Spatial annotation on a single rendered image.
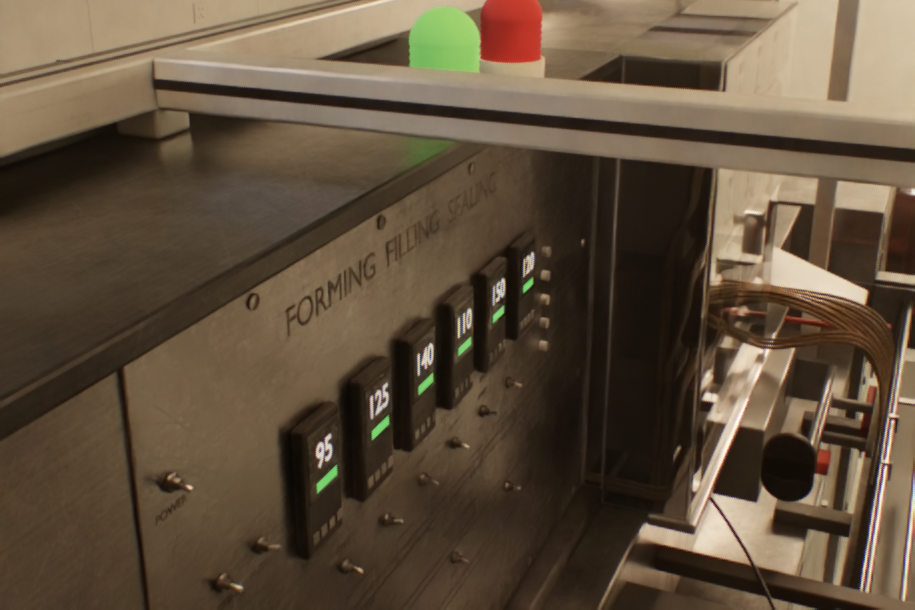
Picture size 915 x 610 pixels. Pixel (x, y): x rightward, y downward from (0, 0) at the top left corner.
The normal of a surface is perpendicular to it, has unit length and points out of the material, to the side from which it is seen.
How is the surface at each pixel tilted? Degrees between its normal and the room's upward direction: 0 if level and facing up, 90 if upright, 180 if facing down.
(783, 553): 0
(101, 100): 90
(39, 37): 90
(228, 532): 90
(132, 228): 0
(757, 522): 0
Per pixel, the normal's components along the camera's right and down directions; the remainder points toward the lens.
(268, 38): 0.92, 0.14
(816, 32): -0.40, 0.32
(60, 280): 0.00, -0.94
